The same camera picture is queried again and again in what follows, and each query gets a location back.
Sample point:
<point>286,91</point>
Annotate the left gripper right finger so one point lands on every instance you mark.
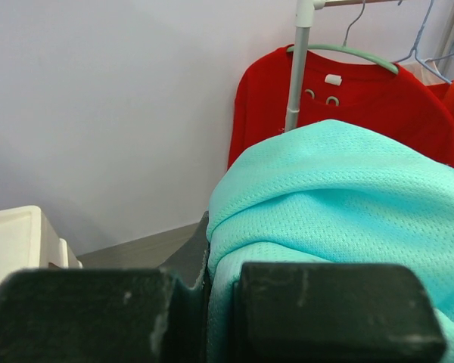
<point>325,312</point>

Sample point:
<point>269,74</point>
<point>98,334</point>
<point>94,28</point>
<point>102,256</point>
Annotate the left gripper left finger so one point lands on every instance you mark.
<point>109,315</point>

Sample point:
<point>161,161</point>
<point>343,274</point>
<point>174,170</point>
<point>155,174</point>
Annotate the light teal t shirt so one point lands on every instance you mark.
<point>332,192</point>

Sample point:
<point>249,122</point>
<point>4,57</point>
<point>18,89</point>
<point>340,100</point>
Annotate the hanging red t shirt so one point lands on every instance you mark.
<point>397,106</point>

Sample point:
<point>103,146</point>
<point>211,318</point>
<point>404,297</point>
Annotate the green plastic hanger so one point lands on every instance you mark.
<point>305,11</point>

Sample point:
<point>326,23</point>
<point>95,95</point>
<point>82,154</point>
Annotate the white drawer cabinet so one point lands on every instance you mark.
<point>28,241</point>

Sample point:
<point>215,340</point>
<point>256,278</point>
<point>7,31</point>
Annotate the hanging white tank top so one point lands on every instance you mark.
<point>426,73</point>

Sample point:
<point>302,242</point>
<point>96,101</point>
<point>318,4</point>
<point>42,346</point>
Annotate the white clothes rack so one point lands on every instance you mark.
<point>296,88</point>

